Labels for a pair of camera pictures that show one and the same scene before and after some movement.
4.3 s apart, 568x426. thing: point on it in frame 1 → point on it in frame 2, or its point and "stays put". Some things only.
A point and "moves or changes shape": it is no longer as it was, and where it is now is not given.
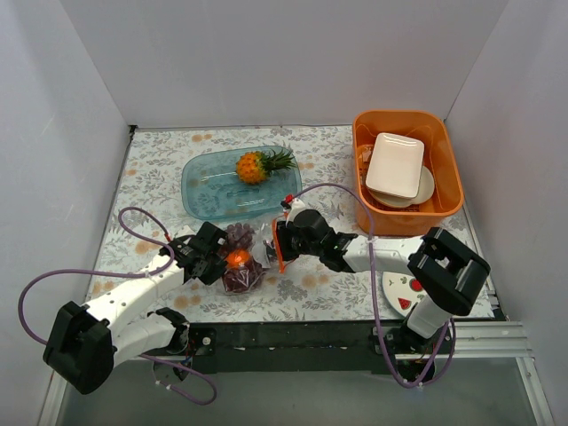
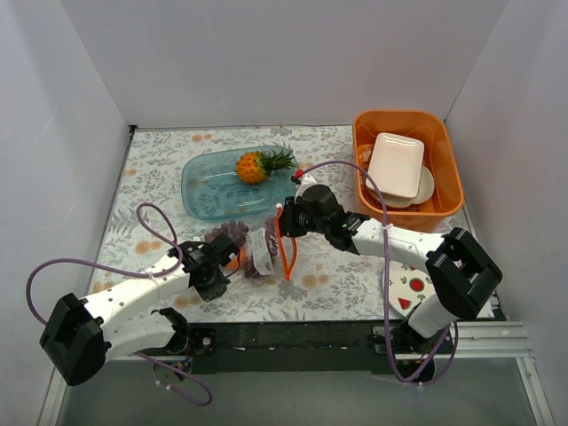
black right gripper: (283, 242) → (287, 217)
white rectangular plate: (395, 165) stays put
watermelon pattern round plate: (403, 290) stays put
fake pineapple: (254, 167) stays put
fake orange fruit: (235, 257) stays put
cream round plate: (425, 191) stays put
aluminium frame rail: (502, 340) stays put
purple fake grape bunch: (240, 236) moves or changes shape
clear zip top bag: (248, 256) moves or changes shape
